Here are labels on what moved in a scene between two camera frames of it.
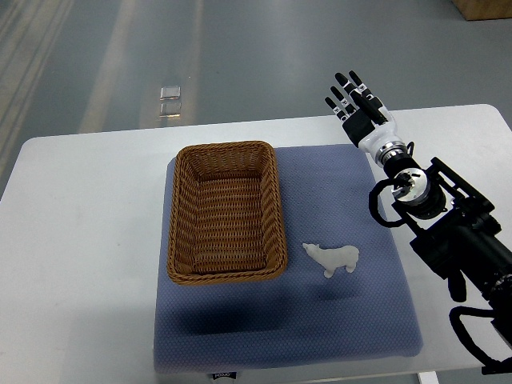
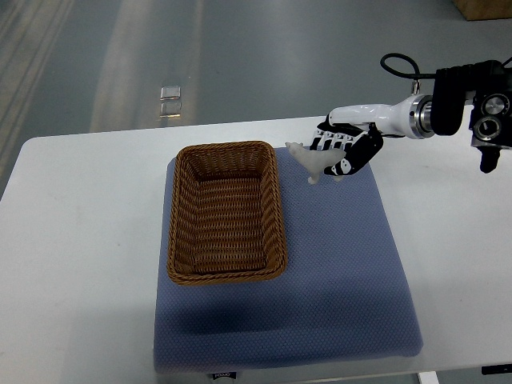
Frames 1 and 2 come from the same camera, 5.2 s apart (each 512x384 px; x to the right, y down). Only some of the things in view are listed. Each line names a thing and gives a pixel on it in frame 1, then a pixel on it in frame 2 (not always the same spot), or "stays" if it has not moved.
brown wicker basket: x=226 y=222 stays
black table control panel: x=496 y=369 stays
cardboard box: x=481 y=10 stays
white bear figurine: x=329 y=259 -> x=314 y=160
